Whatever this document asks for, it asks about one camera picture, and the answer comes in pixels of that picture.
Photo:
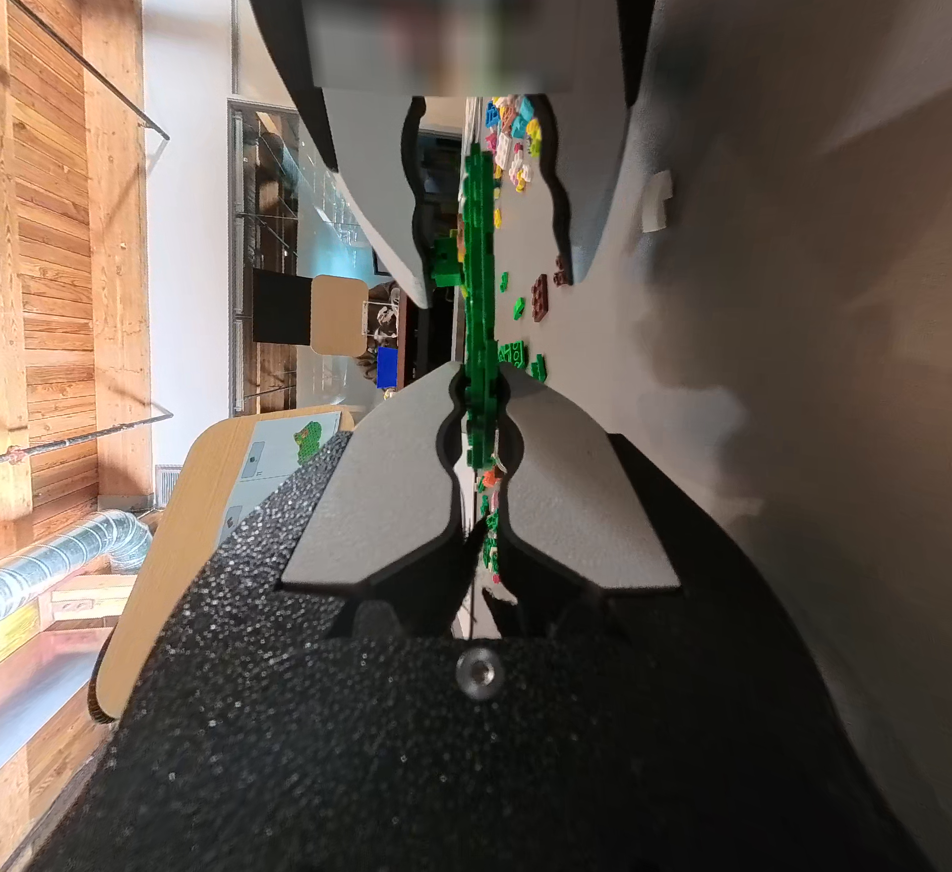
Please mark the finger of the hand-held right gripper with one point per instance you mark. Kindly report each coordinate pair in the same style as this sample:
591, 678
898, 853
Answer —
595, 143
372, 173

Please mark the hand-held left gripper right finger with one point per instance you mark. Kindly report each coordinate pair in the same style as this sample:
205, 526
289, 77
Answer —
588, 515

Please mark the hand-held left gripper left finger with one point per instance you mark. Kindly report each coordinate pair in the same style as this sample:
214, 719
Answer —
365, 515

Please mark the small colourful lego pieces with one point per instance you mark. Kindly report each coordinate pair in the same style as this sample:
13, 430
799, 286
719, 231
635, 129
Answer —
513, 143

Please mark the tan curved lego piece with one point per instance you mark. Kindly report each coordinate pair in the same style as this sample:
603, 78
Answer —
655, 200

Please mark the small green lego piece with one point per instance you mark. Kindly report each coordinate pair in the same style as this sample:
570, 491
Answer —
444, 270

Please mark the instruction book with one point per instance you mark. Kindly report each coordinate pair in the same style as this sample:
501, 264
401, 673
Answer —
194, 515

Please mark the green lego plate assembly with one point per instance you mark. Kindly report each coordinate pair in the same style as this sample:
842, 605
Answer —
479, 322

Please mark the brown lego brick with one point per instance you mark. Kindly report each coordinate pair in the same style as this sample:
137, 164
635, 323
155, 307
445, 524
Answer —
563, 270

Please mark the reddish brown lego plate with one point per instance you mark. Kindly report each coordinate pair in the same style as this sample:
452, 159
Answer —
540, 296

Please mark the cluster of green lego parts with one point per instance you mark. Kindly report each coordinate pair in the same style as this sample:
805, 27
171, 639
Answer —
521, 354

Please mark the cardboard sheet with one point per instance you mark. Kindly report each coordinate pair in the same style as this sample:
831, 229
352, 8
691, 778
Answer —
339, 314

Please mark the blue storage crate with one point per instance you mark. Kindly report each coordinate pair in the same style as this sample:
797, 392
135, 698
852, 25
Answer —
387, 366

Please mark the black screen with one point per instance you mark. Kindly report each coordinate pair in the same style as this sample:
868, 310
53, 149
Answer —
280, 310

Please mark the large silver ventilation duct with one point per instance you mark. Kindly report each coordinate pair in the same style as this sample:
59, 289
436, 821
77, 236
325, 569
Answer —
67, 552

